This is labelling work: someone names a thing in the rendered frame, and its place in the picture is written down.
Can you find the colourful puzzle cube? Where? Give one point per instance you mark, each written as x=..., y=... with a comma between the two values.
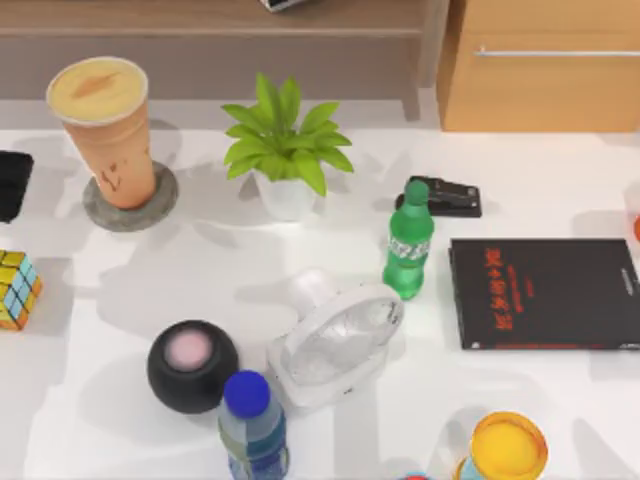
x=15, y=290

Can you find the white desk fan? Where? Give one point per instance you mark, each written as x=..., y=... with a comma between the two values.
x=335, y=340

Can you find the black round speaker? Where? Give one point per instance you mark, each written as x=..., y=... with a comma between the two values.
x=192, y=367

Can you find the orange and white cup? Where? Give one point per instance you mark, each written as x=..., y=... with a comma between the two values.
x=634, y=212

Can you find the white object on shelf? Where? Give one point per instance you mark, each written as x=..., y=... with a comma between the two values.
x=281, y=4

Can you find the black stapler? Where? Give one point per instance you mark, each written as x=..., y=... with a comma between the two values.
x=452, y=195

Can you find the black book with red lettering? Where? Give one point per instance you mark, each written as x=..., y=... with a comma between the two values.
x=547, y=295

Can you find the clear bottle with blue cap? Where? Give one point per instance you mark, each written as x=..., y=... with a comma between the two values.
x=252, y=435

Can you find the red and blue object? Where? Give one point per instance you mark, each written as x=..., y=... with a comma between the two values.
x=416, y=476

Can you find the orange drink cup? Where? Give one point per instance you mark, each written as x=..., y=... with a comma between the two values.
x=111, y=130

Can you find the wooden open shelf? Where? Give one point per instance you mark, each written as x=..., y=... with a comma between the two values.
x=215, y=45

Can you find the yellow-topped can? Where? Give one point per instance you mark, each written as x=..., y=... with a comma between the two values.
x=505, y=447

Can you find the wooden cupboard drawer front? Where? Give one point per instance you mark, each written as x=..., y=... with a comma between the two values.
x=542, y=65

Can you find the grey round coaster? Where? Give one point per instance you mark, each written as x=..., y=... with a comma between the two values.
x=161, y=200

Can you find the green bottle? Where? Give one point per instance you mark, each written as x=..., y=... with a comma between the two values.
x=408, y=245

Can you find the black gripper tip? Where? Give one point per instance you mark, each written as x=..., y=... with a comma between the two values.
x=12, y=185

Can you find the green plant in white pot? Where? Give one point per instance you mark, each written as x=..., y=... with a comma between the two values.
x=282, y=145

